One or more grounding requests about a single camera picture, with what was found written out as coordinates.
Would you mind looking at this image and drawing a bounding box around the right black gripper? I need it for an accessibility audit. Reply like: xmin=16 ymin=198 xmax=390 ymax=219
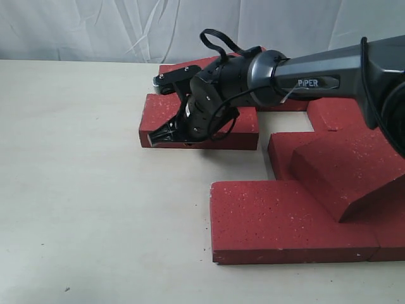
xmin=147 ymin=94 xmax=240 ymax=146

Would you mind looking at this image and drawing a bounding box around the red brick second row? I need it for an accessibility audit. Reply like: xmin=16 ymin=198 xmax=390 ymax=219
xmin=139 ymin=94 xmax=259 ymax=151
xmin=306 ymin=98 xmax=377 ymax=132

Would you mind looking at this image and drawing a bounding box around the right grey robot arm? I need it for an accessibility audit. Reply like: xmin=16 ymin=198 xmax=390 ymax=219
xmin=147 ymin=28 xmax=404 ymax=155

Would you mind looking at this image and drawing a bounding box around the red brick back row left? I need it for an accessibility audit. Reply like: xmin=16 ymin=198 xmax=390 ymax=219
xmin=158 ymin=54 xmax=234 ymax=95

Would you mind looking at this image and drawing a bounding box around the red brick third row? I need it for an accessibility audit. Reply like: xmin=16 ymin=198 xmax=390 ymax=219
xmin=268 ymin=132 xmax=323 ymax=181

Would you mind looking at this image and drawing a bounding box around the red brick back row right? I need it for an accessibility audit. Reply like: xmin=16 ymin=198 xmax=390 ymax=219
xmin=252 ymin=46 xmax=311 ymax=112

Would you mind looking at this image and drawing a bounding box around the red brick front row left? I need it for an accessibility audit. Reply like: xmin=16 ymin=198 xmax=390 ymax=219
xmin=209 ymin=180 xmax=380 ymax=265

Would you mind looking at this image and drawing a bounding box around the red brick front row right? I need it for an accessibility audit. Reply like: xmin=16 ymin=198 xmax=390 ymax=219
xmin=369 ymin=208 xmax=404 ymax=262

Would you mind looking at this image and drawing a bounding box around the white backdrop cloth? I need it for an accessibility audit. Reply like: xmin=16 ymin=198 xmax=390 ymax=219
xmin=1 ymin=1 xmax=404 ymax=63

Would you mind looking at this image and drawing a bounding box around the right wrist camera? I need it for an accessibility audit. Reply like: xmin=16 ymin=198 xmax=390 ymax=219
xmin=153 ymin=65 xmax=202 ymax=95

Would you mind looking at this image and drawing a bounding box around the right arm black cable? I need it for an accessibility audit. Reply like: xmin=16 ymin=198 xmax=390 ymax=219
xmin=199 ymin=28 xmax=254 ymax=61

